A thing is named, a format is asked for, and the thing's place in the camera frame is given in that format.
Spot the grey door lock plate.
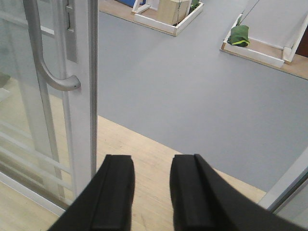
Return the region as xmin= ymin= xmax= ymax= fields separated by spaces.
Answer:
xmin=65 ymin=0 xmax=77 ymax=63

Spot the grey metal door handle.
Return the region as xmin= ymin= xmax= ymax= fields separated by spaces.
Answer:
xmin=23 ymin=0 xmax=81 ymax=92

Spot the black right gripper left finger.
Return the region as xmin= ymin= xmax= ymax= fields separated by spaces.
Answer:
xmin=49 ymin=154 xmax=135 ymax=231

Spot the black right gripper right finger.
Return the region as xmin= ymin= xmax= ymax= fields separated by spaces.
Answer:
xmin=169 ymin=154 xmax=303 ymax=231

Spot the distant wooden box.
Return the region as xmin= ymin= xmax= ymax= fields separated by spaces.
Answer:
xmin=157 ymin=0 xmax=191 ymax=25

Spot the distant green sandbag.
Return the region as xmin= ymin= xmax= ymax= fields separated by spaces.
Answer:
xmin=227 ymin=25 xmax=250 ymax=47

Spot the white framed sliding glass door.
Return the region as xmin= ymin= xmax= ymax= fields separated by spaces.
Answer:
xmin=0 ymin=0 xmax=98 ymax=215

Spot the white door frame jamb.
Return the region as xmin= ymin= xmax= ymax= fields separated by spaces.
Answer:
xmin=258 ymin=148 xmax=308 ymax=212

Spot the distant white edged platform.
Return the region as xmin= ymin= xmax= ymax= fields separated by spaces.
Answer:
xmin=131 ymin=0 xmax=204 ymax=37

